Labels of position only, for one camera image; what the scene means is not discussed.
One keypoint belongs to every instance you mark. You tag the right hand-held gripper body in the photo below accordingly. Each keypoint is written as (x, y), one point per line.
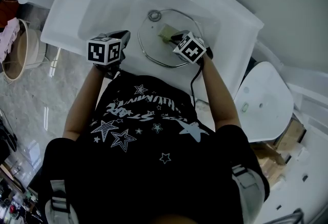
(189, 48)

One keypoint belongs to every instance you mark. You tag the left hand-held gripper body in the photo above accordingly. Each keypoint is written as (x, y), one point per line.
(97, 51)

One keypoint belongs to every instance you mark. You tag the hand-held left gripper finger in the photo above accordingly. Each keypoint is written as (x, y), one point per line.
(115, 34)
(126, 39)

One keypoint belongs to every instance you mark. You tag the yellow sponge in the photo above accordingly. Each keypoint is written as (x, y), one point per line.
(166, 32)

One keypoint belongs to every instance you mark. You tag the glass pot lid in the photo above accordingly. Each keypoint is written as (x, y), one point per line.
(156, 48)

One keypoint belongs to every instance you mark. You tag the person's left forearm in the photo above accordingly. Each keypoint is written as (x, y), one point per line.
(82, 110)

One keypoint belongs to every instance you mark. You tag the person's right forearm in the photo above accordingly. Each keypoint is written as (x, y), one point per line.
(220, 100)

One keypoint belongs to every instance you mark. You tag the chrome sink drain stopper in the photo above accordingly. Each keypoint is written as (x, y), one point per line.
(154, 15)

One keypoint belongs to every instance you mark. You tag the white vanity with sink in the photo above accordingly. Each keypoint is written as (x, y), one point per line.
(102, 0)

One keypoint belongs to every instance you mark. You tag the beige round basket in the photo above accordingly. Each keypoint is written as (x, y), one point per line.
(25, 48)

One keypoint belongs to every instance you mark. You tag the pink cloth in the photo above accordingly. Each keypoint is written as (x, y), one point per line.
(9, 38)

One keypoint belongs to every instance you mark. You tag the orange cloth pile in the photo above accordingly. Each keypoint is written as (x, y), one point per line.
(7, 12)

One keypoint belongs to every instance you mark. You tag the white loose washbasin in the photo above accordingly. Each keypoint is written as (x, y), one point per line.
(266, 110)

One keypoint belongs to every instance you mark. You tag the cardboard box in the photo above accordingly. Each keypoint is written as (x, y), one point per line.
(269, 166)
(292, 135)

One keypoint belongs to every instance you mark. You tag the black star-print T-shirt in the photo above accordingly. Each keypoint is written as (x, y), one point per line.
(153, 179)

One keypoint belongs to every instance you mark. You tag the grey metal bracket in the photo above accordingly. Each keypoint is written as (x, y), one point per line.
(287, 218)

